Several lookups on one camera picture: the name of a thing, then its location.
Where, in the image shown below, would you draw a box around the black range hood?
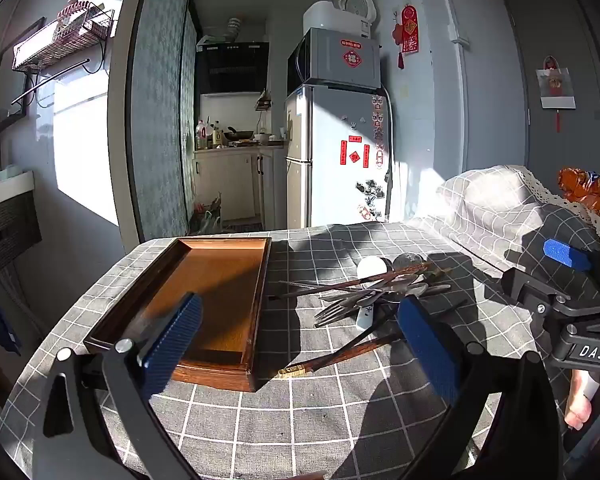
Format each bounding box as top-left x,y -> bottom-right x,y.
195,41 -> 271,96

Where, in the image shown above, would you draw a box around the wire wall rack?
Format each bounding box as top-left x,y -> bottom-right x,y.
12,0 -> 116,73

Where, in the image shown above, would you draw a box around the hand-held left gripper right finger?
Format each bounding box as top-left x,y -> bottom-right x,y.
397,296 -> 576,480

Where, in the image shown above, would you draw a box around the red hanging wall decoration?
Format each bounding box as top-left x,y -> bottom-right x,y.
392,4 -> 421,70

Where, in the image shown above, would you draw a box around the person's right hand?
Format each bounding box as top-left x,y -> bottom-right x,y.
564,371 -> 600,432

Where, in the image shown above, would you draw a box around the grey door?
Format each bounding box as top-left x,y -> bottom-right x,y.
500,0 -> 600,196

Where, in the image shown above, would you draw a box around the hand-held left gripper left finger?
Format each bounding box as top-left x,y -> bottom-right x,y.
30,292 -> 203,480

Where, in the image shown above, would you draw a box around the round metal soup spoon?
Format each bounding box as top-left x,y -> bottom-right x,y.
391,253 -> 427,277

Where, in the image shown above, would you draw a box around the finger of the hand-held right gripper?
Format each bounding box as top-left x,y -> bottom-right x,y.
501,266 -> 578,318
542,238 -> 600,293

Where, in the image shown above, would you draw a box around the grey microwave oven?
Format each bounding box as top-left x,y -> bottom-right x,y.
287,27 -> 382,92

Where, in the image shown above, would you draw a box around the black wall shelf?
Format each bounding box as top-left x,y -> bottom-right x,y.
0,17 -> 47,138

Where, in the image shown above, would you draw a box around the white ceramic spoon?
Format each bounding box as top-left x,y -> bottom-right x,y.
355,256 -> 390,332

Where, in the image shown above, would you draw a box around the orange plush toy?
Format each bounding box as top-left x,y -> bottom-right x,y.
557,166 -> 600,218

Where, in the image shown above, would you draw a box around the white lace cloth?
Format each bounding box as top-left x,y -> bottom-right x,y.
517,164 -> 600,263

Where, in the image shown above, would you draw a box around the silver refrigerator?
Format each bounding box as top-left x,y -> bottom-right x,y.
284,84 -> 393,231

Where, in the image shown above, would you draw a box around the metal fork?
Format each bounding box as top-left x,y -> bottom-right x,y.
314,292 -> 381,328

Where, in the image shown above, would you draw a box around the plastic bags on floor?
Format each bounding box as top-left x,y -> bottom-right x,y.
190,192 -> 223,233

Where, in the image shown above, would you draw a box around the brown wooden tray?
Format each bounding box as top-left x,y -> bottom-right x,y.
83,236 -> 273,393

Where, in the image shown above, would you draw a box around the patterned sliding door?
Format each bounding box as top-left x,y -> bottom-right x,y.
125,0 -> 198,243

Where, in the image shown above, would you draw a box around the grey checked tablecloth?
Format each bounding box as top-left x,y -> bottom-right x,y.
0,165 -> 600,480

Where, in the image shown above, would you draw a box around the white rice cooker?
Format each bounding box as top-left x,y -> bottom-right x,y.
302,0 -> 379,38

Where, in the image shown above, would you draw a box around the white kitchen cabinet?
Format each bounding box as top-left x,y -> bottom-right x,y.
194,146 -> 287,223

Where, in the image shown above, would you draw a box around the hanging door calendar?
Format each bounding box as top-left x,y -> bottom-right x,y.
536,55 -> 577,133

